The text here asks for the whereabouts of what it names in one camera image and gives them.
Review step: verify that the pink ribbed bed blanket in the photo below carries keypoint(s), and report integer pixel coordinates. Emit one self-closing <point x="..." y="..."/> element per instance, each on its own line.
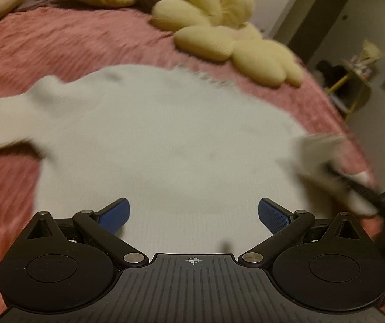
<point x="71" y="43"/>

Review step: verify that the white knit sweater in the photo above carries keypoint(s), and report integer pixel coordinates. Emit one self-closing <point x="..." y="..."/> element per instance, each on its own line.
<point x="193" y="156"/>

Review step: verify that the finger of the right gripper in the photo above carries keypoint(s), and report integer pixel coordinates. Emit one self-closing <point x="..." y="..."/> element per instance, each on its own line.
<point x="315" y="157"/>

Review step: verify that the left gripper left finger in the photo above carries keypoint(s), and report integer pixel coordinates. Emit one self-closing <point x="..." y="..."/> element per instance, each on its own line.
<point x="99" y="230"/>

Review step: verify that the yellow flower cushion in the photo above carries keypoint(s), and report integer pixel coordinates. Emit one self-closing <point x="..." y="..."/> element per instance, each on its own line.
<point x="220" y="31"/>

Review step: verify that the yellow leg side table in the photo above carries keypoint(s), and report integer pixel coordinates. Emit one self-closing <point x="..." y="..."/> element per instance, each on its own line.
<point x="360" y="69"/>

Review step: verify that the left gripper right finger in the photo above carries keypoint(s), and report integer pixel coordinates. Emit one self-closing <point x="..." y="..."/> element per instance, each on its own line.
<point x="286" y="228"/>

